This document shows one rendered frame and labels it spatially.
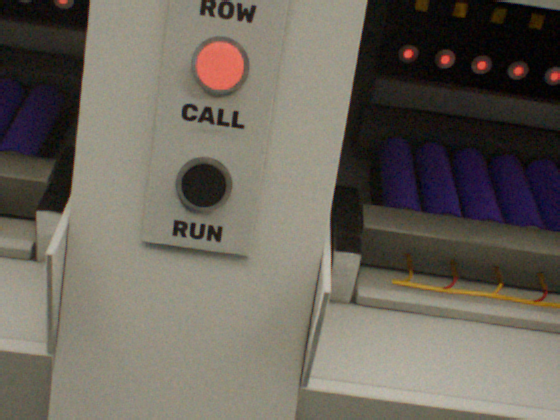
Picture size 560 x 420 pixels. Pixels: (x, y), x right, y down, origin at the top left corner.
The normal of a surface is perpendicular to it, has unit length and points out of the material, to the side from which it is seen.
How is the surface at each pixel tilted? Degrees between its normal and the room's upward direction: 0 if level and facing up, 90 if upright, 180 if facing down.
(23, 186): 111
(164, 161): 90
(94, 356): 90
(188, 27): 90
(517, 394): 21
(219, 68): 90
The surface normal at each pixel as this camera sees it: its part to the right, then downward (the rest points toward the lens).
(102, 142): 0.03, 0.23
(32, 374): -0.04, 0.56
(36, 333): 0.15, -0.81
